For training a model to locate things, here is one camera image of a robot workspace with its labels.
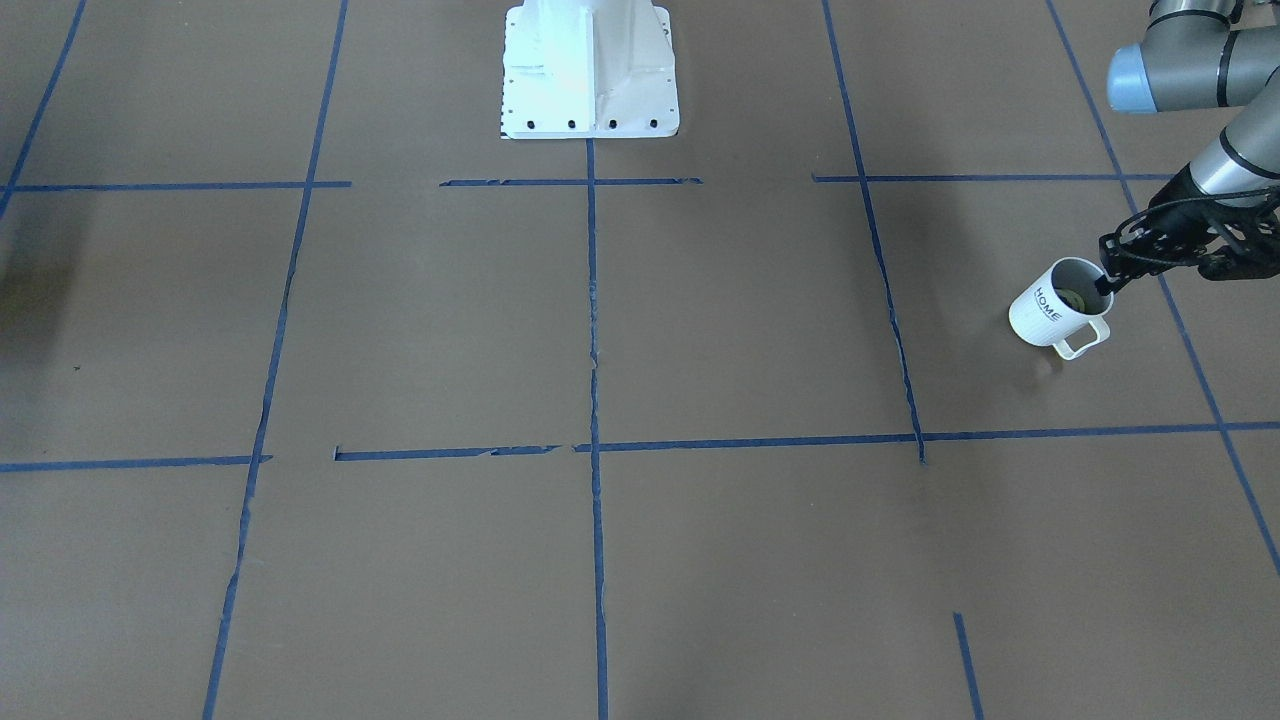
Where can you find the white mug with handle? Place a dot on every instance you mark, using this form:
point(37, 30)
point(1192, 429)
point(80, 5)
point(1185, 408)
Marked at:
point(1038, 318)

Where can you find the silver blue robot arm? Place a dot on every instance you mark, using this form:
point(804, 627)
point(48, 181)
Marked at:
point(1194, 56)

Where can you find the yellow lemon slice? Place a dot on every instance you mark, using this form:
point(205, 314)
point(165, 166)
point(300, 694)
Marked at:
point(1073, 300)

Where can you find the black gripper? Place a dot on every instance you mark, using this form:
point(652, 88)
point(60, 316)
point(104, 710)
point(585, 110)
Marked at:
point(1168, 209)

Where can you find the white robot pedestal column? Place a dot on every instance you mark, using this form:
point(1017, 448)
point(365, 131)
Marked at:
point(588, 69)

